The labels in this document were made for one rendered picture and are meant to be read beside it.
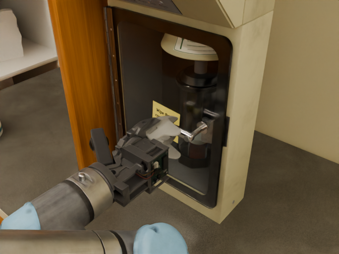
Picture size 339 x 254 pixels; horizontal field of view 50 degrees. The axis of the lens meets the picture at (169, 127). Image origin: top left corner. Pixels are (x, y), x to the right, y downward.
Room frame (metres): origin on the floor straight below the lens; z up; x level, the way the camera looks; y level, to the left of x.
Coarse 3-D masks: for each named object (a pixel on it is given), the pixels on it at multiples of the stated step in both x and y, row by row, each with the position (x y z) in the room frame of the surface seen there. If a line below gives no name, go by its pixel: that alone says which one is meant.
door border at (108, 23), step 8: (104, 24) 0.76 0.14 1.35; (112, 24) 0.74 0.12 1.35; (112, 32) 0.75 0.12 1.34; (112, 40) 0.75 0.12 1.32; (112, 48) 0.75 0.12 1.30; (112, 56) 0.75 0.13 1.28; (112, 64) 0.75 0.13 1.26; (112, 72) 0.75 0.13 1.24; (112, 88) 0.75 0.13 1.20; (120, 104) 0.74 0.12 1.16; (120, 112) 0.75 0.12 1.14; (120, 120) 0.75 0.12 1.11; (120, 128) 0.75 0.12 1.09; (224, 128) 0.56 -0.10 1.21; (120, 136) 0.75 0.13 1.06
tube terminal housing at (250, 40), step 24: (264, 0) 0.62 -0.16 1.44; (192, 24) 0.63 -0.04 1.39; (264, 24) 0.63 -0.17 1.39; (240, 48) 0.57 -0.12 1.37; (264, 48) 0.64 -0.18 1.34; (240, 72) 0.57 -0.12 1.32; (240, 96) 0.58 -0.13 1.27; (240, 120) 0.59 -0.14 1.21; (240, 144) 0.60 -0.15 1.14; (240, 168) 0.62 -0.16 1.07; (168, 192) 0.66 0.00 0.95; (240, 192) 0.63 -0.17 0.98; (216, 216) 0.57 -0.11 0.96
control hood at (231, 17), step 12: (120, 0) 0.70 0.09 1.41; (180, 0) 0.56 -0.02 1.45; (192, 0) 0.54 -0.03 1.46; (204, 0) 0.52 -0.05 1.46; (216, 0) 0.51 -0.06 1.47; (228, 0) 0.53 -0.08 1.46; (240, 0) 0.55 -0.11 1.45; (168, 12) 0.63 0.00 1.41; (192, 12) 0.58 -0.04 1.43; (204, 12) 0.55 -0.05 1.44; (216, 12) 0.53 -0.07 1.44; (228, 12) 0.53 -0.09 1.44; (240, 12) 0.56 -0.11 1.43; (216, 24) 0.57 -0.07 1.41; (228, 24) 0.54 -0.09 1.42; (240, 24) 0.56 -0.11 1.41
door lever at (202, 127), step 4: (200, 124) 0.59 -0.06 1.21; (204, 124) 0.58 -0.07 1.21; (180, 128) 0.57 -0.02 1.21; (196, 128) 0.58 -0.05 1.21; (200, 128) 0.58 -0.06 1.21; (204, 128) 0.58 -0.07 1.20; (184, 132) 0.56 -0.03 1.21; (188, 132) 0.56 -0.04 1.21; (192, 132) 0.56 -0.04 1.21; (196, 132) 0.56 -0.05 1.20; (200, 132) 0.57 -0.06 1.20; (204, 132) 0.58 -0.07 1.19; (180, 136) 0.56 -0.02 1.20; (184, 136) 0.55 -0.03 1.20; (188, 136) 0.55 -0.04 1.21; (192, 136) 0.55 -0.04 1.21; (188, 140) 0.54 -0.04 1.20; (192, 140) 0.55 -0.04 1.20
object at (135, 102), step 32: (128, 32) 0.72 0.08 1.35; (160, 32) 0.66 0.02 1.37; (192, 32) 0.61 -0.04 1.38; (128, 64) 0.72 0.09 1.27; (160, 64) 0.66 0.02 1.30; (192, 64) 0.61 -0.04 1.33; (224, 64) 0.56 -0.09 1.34; (128, 96) 0.72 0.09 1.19; (160, 96) 0.66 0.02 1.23; (192, 96) 0.61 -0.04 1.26; (224, 96) 0.56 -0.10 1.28; (128, 128) 0.73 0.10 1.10; (192, 128) 0.60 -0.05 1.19; (192, 160) 0.60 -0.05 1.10; (192, 192) 0.60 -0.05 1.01
